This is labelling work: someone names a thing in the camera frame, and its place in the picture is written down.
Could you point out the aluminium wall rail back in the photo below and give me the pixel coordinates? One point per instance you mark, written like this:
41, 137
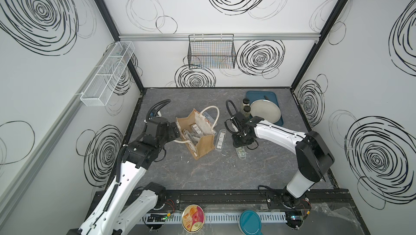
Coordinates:
220, 37

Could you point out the teal plastic tray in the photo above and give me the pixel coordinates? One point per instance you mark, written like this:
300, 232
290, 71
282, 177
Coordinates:
259, 95

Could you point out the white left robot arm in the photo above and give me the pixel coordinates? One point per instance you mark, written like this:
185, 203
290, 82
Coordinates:
112, 216

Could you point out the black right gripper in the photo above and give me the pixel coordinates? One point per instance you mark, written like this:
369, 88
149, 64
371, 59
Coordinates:
235, 143

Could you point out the clear compass case white label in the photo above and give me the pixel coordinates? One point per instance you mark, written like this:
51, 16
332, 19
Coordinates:
220, 140

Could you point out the white slotted cable duct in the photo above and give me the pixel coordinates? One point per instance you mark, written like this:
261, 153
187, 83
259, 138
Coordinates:
213, 218

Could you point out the burlap canvas tote bag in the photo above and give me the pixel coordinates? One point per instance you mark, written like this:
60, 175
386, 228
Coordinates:
206, 143

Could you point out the black corner frame post right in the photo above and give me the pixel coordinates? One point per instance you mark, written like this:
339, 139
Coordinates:
334, 15

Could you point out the teal round lid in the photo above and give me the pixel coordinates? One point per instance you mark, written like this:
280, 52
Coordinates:
250, 223

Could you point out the clear compass case blue insert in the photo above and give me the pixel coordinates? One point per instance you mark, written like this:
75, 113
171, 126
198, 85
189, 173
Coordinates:
211, 120

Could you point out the aluminium wall rail left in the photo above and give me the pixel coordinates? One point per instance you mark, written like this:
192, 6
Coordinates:
41, 152

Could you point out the grey round plate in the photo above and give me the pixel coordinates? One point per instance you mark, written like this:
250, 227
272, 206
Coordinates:
267, 110

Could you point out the black corner frame post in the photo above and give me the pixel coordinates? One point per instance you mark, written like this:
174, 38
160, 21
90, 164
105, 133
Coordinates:
334, 15
112, 28

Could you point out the white wire shelf basket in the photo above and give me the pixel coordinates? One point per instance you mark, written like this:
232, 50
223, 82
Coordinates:
109, 72

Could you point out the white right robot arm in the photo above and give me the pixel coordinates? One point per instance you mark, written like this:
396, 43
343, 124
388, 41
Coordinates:
313, 156

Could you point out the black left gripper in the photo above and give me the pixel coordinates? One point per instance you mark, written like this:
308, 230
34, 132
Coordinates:
173, 131

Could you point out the black wire basket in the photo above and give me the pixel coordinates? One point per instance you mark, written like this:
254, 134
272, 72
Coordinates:
212, 54

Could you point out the round tin pink lid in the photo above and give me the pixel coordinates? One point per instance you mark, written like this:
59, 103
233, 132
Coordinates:
193, 219

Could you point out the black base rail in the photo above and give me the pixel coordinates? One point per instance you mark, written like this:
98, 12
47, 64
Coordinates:
272, 199

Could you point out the black corner frame post left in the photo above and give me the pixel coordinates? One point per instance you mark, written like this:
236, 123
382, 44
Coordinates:
112, 28

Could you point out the aluminium wall rail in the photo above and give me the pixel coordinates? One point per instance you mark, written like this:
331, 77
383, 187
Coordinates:
220, 37
41, 152

